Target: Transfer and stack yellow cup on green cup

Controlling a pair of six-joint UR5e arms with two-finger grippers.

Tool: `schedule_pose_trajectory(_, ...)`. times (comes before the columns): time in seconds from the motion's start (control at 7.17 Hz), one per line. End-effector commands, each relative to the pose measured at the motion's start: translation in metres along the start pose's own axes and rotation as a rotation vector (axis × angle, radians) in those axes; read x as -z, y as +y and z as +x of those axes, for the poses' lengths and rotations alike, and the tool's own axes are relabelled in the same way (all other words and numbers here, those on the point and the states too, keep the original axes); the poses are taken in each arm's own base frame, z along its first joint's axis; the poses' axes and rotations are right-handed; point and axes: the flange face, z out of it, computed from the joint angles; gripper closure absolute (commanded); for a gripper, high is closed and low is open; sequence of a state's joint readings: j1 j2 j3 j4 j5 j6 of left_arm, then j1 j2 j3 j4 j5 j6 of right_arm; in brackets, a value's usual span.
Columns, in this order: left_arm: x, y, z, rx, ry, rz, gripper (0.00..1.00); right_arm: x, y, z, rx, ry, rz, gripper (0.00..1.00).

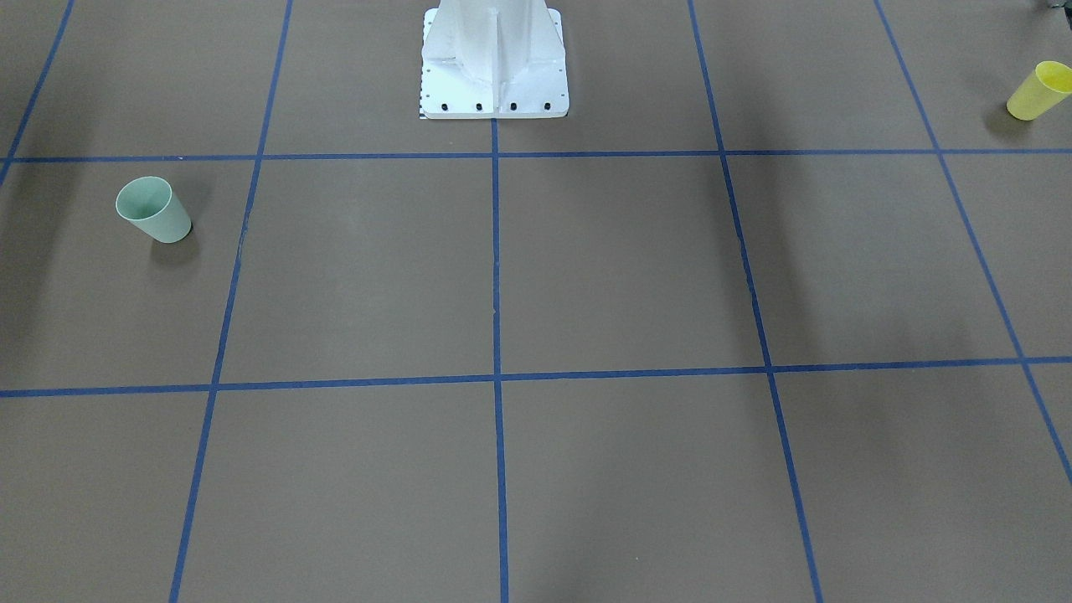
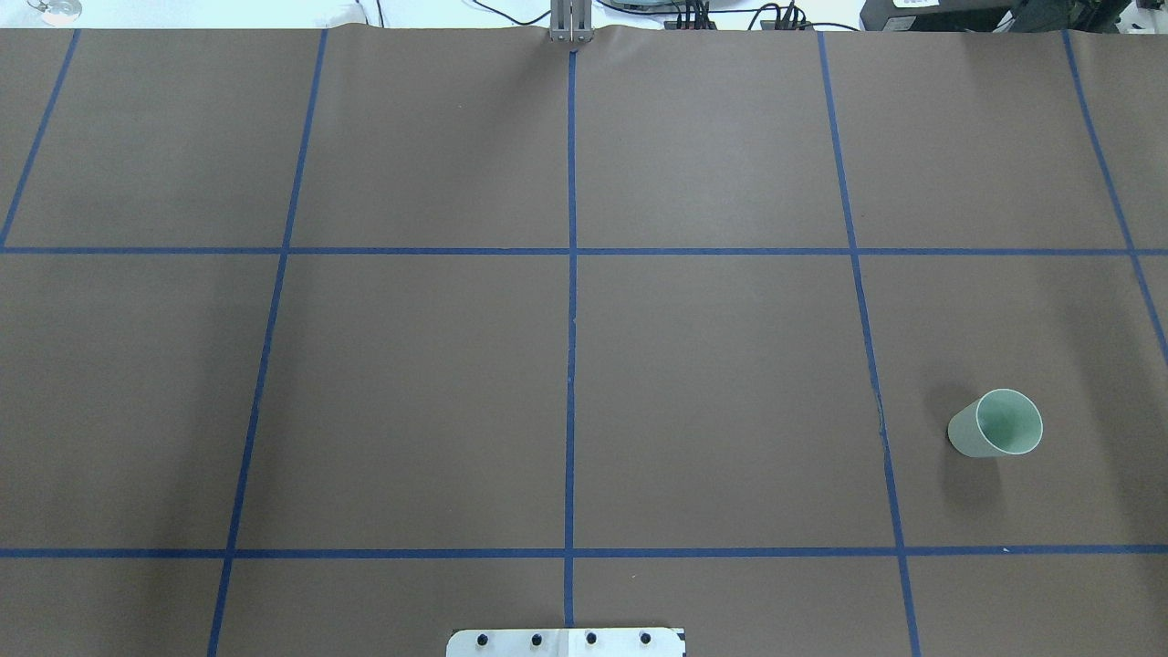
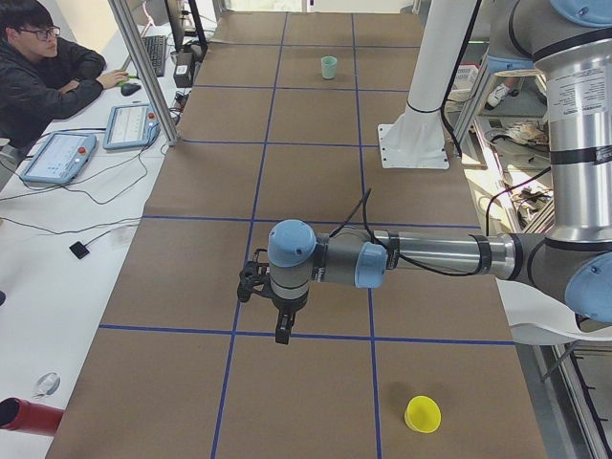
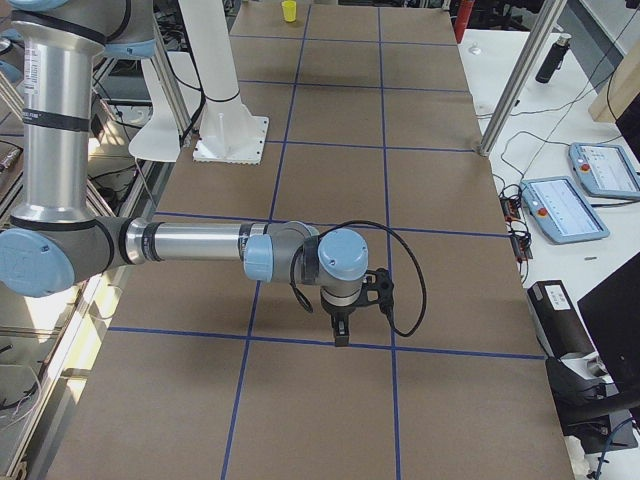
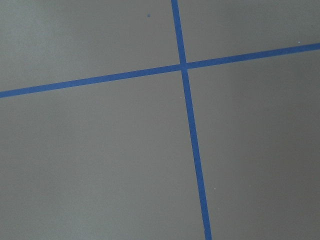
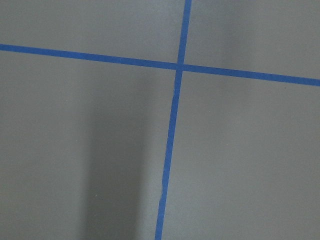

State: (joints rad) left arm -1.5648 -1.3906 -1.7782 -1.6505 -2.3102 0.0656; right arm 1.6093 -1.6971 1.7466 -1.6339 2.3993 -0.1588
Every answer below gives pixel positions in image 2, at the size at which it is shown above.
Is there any clear tape roll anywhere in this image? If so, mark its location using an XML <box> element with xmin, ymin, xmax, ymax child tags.
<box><xmin>26</xmin><ymin>0</ymin><xmax>83</xmax><ymax>26</ymax></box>

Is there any aluminium frame post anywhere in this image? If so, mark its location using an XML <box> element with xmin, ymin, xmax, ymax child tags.
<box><xmin>549</xmin><ymin>0</ymin><xmax>595</xmax><ymax>43</ymax></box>

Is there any green cup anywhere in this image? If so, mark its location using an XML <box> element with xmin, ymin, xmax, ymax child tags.
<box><xmin>946</xmin><ymin>390</ymin><xmax>1047</xmax><ymax>458</ymax></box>

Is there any metal mounting plate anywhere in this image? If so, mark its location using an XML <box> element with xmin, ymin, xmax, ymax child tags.
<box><xmin>445</xmin><ymin>627</ymin><xmax>687</xmax><ymax>656</ymax></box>

